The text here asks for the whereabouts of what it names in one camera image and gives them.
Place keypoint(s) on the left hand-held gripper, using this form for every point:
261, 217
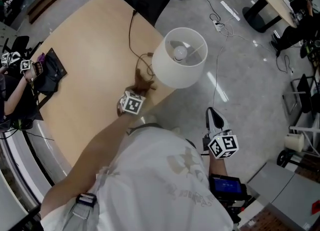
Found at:
131, 103

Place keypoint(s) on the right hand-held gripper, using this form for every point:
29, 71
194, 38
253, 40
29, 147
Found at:
222, 147

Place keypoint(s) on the white table lamp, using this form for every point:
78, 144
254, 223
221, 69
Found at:
175, 75

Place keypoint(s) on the person's left forearm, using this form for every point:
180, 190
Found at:
100, 147

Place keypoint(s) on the person's right forearm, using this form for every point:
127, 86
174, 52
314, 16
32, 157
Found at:
217, 166

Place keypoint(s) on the wooden work table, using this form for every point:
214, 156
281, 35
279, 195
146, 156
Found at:
95, 50

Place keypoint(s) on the black screen device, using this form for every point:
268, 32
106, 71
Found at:
225, 185

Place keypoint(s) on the black cart wheel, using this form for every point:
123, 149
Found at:
283, 158

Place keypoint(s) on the white plastic roll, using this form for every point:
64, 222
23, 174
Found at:
294, 143

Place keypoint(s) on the black bag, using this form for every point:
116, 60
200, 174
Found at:
51, 75

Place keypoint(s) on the person's white shirt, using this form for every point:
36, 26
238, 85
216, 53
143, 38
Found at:
155, 187

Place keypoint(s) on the white shelf unit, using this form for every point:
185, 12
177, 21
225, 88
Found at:
306, 135

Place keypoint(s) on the black visitor chair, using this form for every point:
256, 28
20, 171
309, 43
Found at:
303, 95

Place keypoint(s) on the gray cabinet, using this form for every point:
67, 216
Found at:
282, 195

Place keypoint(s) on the white power strip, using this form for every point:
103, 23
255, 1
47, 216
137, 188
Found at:
218, 25

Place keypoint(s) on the purple pouch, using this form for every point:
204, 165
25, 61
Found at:
42, 57

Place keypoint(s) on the black swivel chair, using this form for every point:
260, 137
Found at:
18, 43

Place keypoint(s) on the small red object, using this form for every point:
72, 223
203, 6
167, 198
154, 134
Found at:
315, 207

